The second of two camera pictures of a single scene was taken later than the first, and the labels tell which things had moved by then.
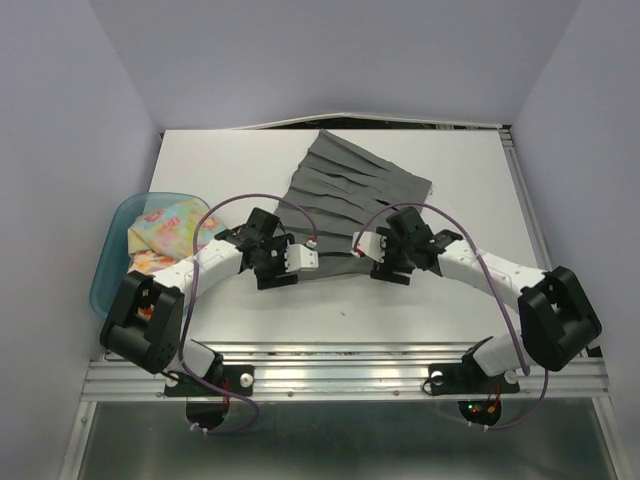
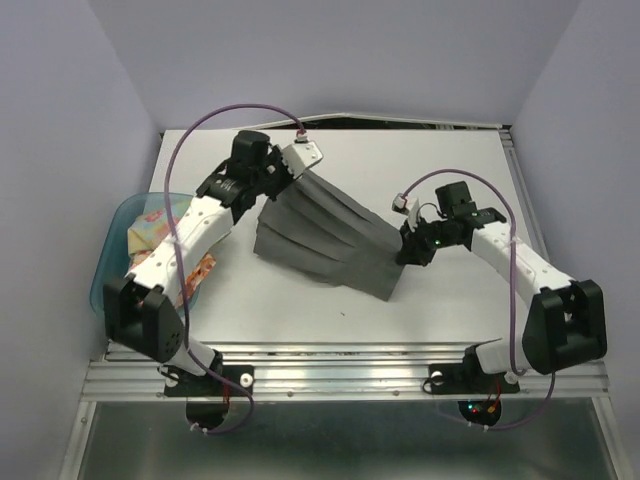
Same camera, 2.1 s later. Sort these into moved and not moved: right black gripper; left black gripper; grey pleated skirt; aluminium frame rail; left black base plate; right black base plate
Moved: grey pleated skirt; left black gripper; right black gripper
Not moved: aluminium frame rail; right black base plate; left black base plate
